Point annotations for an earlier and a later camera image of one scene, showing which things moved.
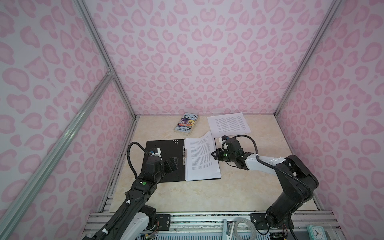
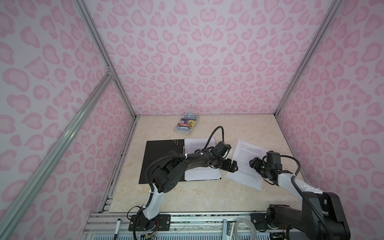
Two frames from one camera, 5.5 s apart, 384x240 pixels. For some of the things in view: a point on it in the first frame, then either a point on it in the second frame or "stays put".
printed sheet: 228,124 -> 243,153
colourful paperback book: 186,123 stays put
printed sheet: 200,163 stays put
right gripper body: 226,155 -> 268,168
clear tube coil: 236,235 stays put
